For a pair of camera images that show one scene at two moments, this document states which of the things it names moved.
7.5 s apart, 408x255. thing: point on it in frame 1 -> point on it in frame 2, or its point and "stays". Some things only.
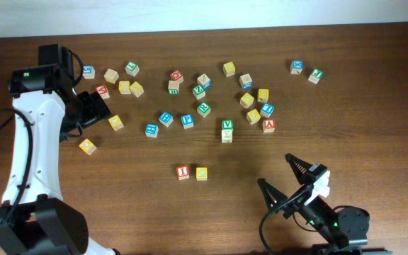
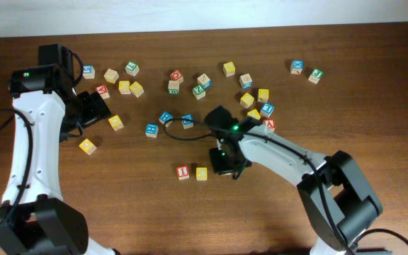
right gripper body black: [296, 202] -> [225, 162]
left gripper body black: [86, 110] stays
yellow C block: [202, 173] stays
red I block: [183, 173] stays
